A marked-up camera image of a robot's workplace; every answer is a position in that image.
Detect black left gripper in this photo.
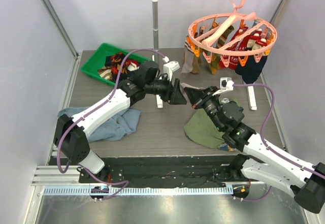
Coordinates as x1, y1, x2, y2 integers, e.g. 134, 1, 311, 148
145, 74, 187, 105

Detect beige grey sock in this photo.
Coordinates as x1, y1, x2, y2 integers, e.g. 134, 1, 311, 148
180, 82, 204, 102
181, 41, 194, 76

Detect black colourful argyle sock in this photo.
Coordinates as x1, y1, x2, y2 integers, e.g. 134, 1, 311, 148
104, 52, 130, 82

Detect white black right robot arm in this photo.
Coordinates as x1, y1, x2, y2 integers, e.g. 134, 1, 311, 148
182, 84, 324, 214

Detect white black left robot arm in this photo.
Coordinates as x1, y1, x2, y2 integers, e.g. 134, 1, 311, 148
53, 61, 186, 183

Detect pink round clip hanger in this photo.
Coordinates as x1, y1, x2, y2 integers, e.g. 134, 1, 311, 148
186, 0, 278, 68

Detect green crumpled garment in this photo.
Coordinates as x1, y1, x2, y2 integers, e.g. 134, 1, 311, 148
184, 109, 237, 152

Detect tan ribbed sock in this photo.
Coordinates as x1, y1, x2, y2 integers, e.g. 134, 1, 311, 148
190, 55, 202, 74

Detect olive yellow toe sock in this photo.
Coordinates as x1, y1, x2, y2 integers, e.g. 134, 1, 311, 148
203, 25, 234, 75

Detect light blue denim shirt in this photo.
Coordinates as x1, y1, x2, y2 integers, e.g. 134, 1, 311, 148
56, 106, 141, 143

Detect navy cream cuff sock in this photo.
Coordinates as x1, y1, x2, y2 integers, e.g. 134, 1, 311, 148
235, 55, 268, 84

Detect red white sock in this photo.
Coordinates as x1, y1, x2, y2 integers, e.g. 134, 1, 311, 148
225, 25, 263, 70

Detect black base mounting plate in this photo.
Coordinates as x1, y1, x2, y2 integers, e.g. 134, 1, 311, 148
48, 154, 259, 189

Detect green plastic tray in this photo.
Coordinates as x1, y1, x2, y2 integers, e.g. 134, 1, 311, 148
81, 43, 148, 86

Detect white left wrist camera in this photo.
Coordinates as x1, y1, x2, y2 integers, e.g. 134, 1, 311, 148
161, 56, 180, 81

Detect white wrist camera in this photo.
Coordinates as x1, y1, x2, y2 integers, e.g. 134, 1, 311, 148
161, 56, 180, 81
213, 77, 234, 95

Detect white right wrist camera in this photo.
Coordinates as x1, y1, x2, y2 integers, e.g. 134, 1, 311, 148
213, 77, 234, 95

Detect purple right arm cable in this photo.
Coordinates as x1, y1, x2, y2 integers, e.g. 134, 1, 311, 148
232, 83, 325, 202

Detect white slotted cable duct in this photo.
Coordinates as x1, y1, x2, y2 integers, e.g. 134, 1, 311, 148
43, 185, 233, 196

